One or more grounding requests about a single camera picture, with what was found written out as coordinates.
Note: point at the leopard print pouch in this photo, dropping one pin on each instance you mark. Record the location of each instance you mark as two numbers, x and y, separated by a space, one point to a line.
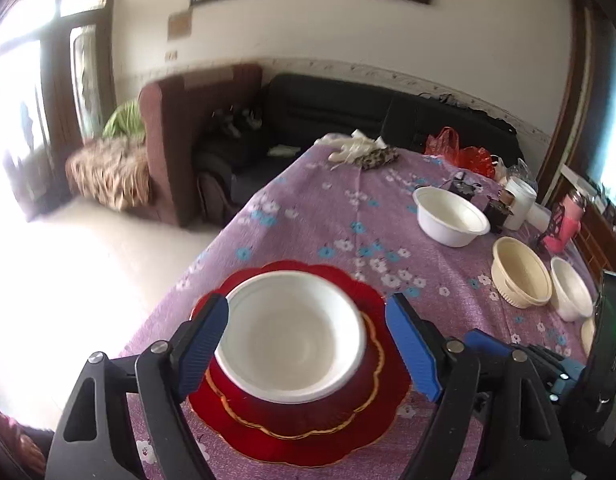
380 158

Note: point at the purple floral tablecloth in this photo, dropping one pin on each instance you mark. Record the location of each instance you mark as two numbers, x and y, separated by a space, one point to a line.
313 210

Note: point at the cream ribbed bowl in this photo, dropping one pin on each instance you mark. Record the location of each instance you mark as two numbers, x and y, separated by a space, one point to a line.
520 270

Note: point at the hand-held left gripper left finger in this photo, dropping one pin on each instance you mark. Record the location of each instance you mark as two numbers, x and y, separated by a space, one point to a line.
205 345

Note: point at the small white bowl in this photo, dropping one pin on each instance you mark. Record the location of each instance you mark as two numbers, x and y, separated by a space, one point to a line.
570 285

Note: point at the wooden cabinet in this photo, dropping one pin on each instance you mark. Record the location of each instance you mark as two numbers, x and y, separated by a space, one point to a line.
598 232

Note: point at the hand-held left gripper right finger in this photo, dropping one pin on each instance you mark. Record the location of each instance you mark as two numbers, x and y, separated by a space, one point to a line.
413 345

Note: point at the wall switch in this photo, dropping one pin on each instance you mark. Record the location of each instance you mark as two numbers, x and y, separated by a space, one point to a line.
171 55

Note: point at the small red gold-rimmed plate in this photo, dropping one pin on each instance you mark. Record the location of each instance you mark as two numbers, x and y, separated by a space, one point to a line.
298 417

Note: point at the white plastic bag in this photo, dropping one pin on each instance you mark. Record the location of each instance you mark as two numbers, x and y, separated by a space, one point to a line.
499 167

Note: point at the white plastic jar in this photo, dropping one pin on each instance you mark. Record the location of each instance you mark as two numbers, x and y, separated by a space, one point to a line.
520 202

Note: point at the small cream dish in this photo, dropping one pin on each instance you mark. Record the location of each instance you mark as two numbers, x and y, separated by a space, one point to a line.
588 335

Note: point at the white gloves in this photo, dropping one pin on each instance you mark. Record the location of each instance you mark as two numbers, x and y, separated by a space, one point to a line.
348 147

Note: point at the pink sleeved bottle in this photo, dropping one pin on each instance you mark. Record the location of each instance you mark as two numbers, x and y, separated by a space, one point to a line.
570 222

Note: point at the dark bag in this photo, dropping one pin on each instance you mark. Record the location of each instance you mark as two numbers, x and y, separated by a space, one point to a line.
213 197

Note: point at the brown armchair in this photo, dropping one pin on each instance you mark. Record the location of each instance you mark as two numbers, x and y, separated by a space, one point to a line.
163 150

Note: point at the large white plastic bowl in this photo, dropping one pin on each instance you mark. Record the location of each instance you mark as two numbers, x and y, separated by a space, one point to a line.
293 335

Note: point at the brown patterned blanket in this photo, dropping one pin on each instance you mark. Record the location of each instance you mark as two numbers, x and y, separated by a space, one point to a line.
110 170

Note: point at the black leather sofa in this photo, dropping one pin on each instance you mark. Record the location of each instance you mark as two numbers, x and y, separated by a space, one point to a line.
328 105

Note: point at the brown wall plaque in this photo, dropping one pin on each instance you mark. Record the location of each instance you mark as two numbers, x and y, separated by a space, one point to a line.
179 25

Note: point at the large red scalloped plate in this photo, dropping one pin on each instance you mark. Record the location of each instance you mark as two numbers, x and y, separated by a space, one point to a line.
238 440

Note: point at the bright window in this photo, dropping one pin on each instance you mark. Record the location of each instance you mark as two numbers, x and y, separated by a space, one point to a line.
613 135

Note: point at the white tissue roll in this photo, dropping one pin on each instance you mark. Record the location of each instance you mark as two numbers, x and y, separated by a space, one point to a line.
538 216

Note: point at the green cloth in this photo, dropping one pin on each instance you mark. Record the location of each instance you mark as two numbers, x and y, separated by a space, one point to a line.
125 120

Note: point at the red plastic bag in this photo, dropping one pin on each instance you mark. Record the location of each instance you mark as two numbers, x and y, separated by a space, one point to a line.
475 160
444 145

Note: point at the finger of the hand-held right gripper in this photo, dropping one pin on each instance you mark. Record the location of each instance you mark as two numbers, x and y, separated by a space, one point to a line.
558 366
484 341

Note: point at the wooden glass door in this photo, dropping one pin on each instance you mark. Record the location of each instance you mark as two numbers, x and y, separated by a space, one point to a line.
85 75

